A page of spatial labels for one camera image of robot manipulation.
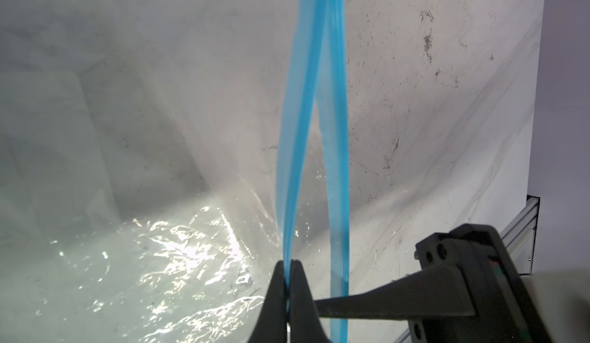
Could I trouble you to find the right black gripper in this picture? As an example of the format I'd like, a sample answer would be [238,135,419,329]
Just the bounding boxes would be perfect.
[315,224,553,342]

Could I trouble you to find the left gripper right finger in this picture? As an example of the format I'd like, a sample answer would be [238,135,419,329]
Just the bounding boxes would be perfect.
[288,260,330,343]

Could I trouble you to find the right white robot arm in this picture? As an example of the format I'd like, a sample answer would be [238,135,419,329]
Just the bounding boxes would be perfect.
[316,224,589,342]

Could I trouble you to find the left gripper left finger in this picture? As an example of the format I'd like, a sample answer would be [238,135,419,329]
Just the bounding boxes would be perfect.
[247,261,288,343]

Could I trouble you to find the clear zip top bag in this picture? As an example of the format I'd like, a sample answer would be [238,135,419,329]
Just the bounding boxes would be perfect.
[1,0,340,342]

